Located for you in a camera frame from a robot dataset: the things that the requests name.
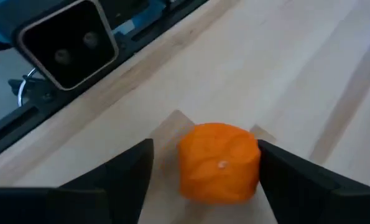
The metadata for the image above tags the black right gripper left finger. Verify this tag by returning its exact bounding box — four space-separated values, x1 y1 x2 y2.
0 139 154 224

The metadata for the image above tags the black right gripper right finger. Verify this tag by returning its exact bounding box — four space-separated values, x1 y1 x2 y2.
258 139 370 224

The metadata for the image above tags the large orange tangerine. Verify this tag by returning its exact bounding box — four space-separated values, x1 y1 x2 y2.
177 122 262 205

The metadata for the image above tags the silver metal ring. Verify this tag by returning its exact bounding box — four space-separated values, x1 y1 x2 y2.
16 67 38 108

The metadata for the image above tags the silver rimmed black camera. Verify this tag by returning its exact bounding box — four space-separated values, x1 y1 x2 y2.
13 0 119 91

